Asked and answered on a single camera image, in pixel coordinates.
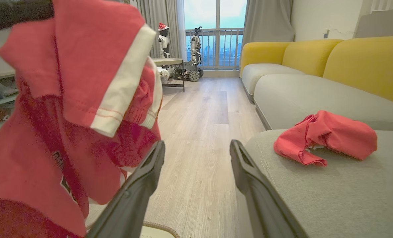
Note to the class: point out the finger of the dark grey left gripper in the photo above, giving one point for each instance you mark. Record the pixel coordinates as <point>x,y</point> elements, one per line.
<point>14,13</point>

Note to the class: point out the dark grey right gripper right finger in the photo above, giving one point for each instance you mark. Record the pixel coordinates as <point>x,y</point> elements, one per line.
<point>262,205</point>

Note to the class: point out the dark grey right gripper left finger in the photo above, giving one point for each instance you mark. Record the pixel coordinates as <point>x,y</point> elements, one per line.
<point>133,198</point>

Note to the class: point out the red jersey with white trim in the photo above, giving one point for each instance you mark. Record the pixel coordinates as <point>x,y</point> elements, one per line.
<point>84,66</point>

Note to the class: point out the red shorts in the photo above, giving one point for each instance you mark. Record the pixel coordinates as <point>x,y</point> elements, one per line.
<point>335,132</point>

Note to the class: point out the grey fabric sofa ottoman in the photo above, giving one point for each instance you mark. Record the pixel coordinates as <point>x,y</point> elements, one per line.
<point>332,198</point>

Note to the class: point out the grey sofa seat cushion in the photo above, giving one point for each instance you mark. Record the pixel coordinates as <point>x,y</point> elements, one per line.
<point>265,74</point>
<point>308,96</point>

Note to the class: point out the yellow sofa back cushion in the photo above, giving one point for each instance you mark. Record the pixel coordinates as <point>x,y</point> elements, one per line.
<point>310,54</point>
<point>371,62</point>

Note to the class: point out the beige plastic laundry basket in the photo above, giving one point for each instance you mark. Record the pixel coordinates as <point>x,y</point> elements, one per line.
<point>160,231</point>

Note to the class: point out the white object under table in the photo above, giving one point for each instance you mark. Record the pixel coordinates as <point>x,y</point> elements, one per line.
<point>163,74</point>

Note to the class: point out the round table with black legs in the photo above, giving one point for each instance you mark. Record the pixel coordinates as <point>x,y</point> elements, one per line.
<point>170,62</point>

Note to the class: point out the grey curtain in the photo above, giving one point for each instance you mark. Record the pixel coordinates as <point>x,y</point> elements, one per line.
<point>267,19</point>
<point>160,13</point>

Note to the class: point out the humanoid robot with santa hat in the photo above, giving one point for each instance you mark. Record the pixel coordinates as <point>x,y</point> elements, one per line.
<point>164,41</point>

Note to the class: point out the white robot on tracked base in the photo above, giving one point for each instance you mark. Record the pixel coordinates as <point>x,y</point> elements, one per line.
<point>195,56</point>

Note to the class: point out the grey balcony railing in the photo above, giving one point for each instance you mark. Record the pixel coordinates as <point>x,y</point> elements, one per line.
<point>221,46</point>

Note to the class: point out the grey upholstered panel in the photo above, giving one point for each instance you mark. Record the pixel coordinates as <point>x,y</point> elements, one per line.
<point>384,24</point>

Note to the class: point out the wall socket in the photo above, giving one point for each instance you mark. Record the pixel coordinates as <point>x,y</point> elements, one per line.
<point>326,33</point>

